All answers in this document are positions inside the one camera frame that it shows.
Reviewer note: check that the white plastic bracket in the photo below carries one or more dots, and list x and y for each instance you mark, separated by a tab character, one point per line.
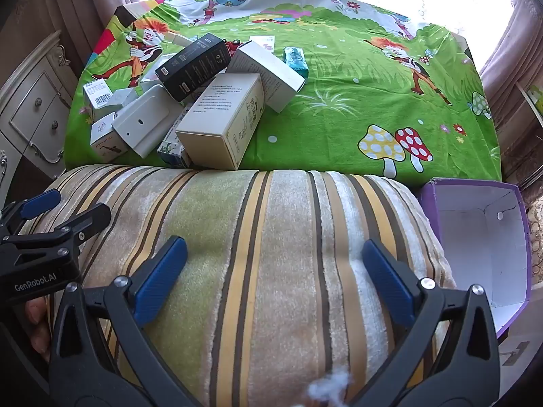
178	38

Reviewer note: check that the striped cushion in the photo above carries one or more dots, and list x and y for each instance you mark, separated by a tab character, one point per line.
275	263

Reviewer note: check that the white box with barcode label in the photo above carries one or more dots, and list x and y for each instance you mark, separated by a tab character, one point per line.
99	97

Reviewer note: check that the white box with pink print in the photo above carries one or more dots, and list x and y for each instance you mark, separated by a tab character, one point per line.
263	43

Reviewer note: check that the white device box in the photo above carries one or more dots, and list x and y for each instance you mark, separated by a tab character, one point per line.
144	125

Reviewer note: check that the blue and white box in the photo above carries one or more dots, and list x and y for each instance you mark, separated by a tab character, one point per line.
172	151

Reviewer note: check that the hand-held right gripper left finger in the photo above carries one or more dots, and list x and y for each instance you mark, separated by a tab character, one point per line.
163	280

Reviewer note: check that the black box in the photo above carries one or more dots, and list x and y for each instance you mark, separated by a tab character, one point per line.
191	68

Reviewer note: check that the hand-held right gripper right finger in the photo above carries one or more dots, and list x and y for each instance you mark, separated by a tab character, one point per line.
388	280

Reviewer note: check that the red toy car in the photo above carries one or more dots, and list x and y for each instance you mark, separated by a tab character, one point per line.
233	45

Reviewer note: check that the beige box with text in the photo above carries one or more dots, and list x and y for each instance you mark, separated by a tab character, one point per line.
212	123

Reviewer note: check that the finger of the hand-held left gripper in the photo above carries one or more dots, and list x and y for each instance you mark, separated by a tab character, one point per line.
87	219
40	202

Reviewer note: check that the large white box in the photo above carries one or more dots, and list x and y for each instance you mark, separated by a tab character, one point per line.
263	72

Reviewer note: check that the green cartoon printed tablecloth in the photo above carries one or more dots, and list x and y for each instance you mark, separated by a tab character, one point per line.
339	106

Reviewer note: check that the white fluff tuft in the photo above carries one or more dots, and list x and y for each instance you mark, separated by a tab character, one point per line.
326	386

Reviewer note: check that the purple cardboard box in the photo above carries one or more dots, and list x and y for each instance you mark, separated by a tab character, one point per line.
466	237

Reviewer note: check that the small white box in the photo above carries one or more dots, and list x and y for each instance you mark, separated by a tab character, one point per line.
104	142

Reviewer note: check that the mauve curtain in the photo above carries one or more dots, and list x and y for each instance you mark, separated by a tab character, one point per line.
513	51
93	4

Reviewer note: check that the white carved dresser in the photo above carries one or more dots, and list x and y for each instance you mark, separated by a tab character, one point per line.
38	110

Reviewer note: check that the person's left hand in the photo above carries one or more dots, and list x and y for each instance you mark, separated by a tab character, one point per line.
37	316

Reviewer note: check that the teal box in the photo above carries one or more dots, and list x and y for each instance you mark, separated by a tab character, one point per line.
295	59

